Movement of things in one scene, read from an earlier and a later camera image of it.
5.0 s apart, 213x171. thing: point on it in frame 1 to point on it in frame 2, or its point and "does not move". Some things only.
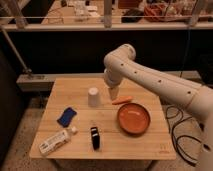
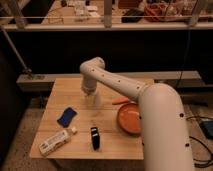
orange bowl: [133, 118] does not move
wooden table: [81, 120] does not move
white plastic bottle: [56, 141] does not move
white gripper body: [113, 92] to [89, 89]
